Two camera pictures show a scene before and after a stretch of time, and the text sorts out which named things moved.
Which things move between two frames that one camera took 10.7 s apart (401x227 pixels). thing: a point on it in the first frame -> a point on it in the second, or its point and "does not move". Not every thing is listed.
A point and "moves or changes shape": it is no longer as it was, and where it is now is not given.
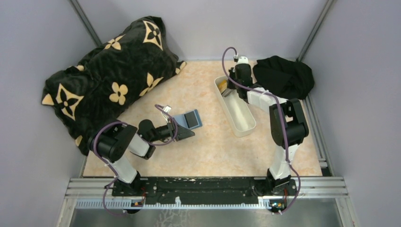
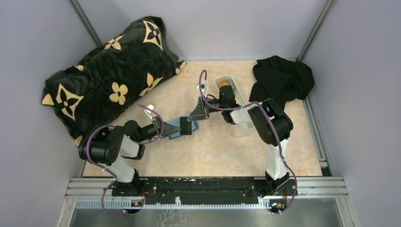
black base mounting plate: [203, 190] does not move
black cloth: [292, 79] does not move
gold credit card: [222, 85] does not move
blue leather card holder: [181, 119] moves or changes shape
